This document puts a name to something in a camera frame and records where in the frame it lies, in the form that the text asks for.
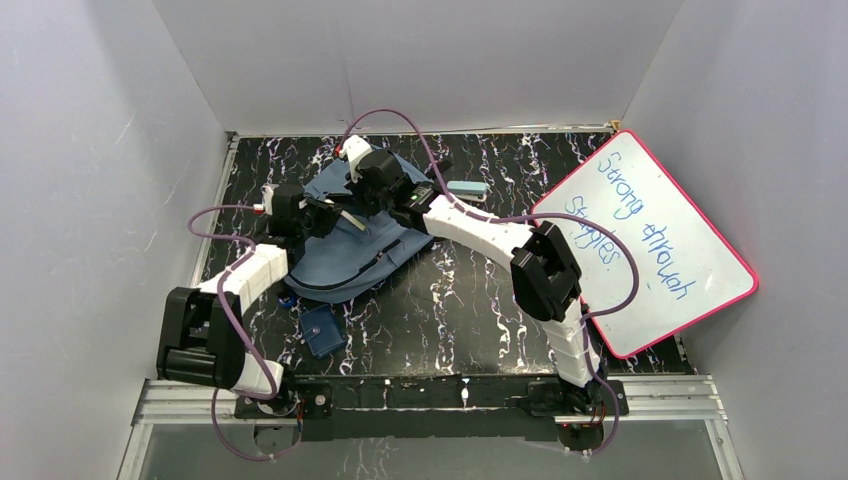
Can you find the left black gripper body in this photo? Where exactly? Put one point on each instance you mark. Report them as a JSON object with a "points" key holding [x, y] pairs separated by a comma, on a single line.
{"points": [[324, 216]]}

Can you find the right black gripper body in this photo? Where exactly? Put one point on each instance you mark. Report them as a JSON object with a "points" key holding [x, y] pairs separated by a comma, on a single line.
{"points": [[366, 201]]}

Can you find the white pen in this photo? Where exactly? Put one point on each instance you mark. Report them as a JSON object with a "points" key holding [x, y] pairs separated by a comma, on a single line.
{"points": [[353, 220]]}

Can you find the blue student backpack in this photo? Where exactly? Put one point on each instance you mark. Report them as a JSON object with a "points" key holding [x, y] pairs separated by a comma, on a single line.
{"points": [[348, 261]]}

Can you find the teal eraser case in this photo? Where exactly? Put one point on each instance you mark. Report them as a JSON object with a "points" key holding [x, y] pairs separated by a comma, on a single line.
{"points": [[472, 191]]}

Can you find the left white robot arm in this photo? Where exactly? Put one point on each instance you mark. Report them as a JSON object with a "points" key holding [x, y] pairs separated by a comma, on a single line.
{"points": [[203, 340]]}

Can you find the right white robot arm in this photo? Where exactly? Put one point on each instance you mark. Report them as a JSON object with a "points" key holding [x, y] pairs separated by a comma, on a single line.
{"points": [[545, 275]]}

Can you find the navy snap wallet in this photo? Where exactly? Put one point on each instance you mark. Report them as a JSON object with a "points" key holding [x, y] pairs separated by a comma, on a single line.
{"points": [[322, 332]]}

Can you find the pink framed whiteboard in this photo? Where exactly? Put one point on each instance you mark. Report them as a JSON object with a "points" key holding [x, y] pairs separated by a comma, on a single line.
{"points": [[687, 270]]}

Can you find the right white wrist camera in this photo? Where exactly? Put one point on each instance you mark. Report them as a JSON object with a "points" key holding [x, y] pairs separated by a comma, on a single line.
{"points": [[354, 149]]}

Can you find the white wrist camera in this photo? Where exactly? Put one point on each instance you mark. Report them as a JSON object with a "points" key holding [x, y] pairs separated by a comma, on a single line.
{"points": [[267, 192], [354, 149]]}

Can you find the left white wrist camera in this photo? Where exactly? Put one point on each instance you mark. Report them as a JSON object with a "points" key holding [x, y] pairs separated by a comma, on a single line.
{"points": [[267, 192]]}

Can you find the black front rail frame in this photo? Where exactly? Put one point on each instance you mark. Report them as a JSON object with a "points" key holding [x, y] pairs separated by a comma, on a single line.
{"points": [[528, 406]]}

